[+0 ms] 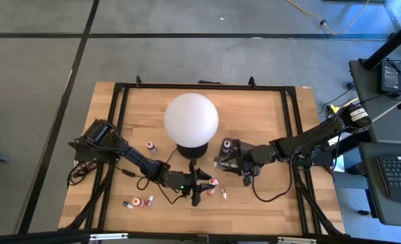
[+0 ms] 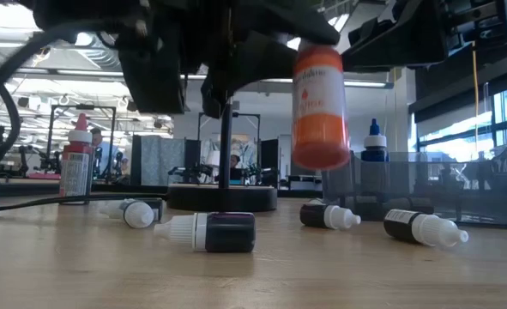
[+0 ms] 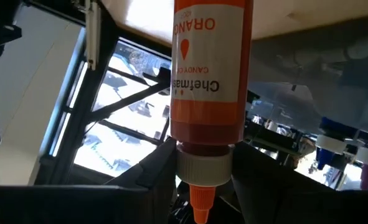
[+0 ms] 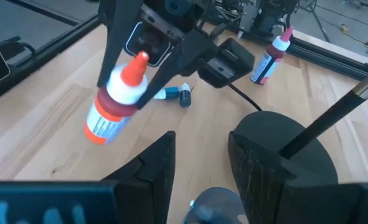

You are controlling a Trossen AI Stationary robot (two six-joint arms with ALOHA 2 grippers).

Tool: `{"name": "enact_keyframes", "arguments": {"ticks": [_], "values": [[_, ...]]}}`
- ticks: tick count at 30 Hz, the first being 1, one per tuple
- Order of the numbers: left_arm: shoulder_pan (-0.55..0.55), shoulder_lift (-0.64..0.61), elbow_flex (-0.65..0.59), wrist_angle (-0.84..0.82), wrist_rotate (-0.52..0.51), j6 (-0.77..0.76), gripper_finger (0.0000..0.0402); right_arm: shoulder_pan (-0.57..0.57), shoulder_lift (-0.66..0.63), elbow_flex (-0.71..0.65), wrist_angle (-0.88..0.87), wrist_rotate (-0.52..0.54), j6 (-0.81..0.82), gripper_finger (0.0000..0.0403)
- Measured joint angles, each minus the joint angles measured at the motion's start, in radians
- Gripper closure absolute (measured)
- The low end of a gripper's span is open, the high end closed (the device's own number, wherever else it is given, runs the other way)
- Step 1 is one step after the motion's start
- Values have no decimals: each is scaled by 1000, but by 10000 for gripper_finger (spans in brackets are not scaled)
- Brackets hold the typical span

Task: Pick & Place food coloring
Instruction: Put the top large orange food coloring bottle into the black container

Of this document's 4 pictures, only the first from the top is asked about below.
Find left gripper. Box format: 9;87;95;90
161;159;214;207

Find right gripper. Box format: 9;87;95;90
214;138;278;187

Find orange food coloring bottle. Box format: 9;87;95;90
206;176;219;197

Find dark vial rack tray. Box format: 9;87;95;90
216;136;252;172

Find purple food coloring bottle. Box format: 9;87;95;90
221;139;233;157

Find white globe table lamp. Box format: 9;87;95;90
163;92;220;161

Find gray desk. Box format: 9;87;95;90
358;141;401;227
348;58;401;145

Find black keyboard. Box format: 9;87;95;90
376;155;401;206

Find black power adapter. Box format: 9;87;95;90
377;60;401;96

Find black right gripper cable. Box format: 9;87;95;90
250;162;293;203

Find black camera rig beam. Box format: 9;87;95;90
0;228;401;244

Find black lamp cable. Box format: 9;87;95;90
113;148;187;205

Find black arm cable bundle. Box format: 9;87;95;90
66;161;100;187

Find white cord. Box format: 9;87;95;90
371;91;401;123

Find yellow extension cable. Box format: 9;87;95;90
285;0;371;37

